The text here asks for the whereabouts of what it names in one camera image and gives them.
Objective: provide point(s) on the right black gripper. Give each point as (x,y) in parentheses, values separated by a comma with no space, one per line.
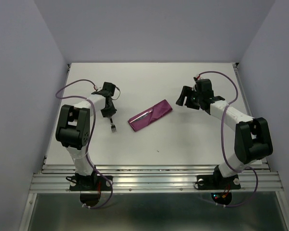
(187,91)

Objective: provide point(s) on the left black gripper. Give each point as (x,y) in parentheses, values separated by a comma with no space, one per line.
(111,111)

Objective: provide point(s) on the purple cloth napkin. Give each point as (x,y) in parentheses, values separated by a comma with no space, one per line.
(160,110)

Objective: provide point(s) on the pink handled knife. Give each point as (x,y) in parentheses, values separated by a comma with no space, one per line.
(142,115)

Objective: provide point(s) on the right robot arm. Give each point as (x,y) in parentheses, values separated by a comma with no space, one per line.
(252,136)

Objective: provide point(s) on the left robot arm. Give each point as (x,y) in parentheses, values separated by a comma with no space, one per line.
(74,131)

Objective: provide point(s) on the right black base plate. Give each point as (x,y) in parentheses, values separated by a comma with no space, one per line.
(209,182)

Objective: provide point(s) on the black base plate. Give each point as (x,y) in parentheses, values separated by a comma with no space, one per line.
(79,183)
(209,182)

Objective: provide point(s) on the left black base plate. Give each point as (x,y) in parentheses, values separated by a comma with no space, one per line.
(79,183)

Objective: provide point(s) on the aluminium rail frame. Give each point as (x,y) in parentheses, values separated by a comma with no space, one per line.
(154,170)

